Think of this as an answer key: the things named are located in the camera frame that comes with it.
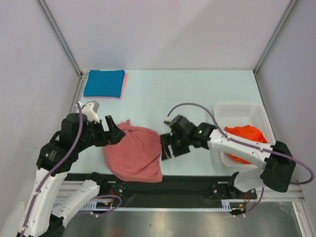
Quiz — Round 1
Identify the white cable duct strip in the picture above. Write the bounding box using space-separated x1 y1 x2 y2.
51 198 262 212

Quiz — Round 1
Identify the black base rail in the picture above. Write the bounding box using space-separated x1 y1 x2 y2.
66 172 257 200

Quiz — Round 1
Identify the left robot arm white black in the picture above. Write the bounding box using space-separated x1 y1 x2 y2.
16 113 125 237

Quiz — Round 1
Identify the orange t shirt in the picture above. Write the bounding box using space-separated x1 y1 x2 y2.
224 124 269 165

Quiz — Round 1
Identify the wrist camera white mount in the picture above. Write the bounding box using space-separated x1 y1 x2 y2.
77 100 100 123
163 116 172 126

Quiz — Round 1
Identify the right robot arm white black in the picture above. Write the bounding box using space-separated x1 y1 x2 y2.
160 115 296 198

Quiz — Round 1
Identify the right aluminium frame post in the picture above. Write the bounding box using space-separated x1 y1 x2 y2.
253 0 299 75

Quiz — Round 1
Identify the folded light pink t shirt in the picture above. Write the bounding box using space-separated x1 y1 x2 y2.
86 73 129 99

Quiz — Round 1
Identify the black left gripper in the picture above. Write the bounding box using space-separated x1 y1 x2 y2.
77 115 126 151

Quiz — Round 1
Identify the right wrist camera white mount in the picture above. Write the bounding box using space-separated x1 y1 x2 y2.
163 116 172 126

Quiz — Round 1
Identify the left aluminium frame post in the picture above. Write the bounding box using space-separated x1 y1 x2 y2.
34 0 83 79

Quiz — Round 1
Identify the folded blue t shirt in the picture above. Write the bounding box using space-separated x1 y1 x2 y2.
83 70 126 97

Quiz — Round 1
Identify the white round object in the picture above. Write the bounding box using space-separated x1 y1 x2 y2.
0 202 25 237

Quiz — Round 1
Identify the white plastic basket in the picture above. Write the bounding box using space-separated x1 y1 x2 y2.
213 103 276 171

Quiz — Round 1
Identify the aluminium frame post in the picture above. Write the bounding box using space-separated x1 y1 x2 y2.
34 0 83 79
253 0 299 75

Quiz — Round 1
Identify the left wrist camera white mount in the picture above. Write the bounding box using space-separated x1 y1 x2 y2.
77 100 100 123

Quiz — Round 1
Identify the salmon pink t shirt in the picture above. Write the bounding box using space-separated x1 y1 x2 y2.
103 120 163 183

